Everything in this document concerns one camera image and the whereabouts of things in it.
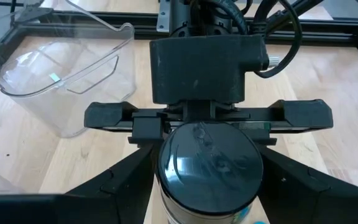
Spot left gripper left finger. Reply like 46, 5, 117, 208
0, 144, 160, 224

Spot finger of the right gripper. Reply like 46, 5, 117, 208
127, 111, 165, 146
239, 122, 278, 146

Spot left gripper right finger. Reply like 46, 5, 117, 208
257, 145, 358, 224

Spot purple-label spice jar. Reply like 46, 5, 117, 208
155, 120, 264, 224

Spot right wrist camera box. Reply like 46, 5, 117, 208
149, 34, 270, 105

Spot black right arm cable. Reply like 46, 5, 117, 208
253, 0, 304, 79

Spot silver metal bracket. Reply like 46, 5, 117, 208
156, 0, 171, 34

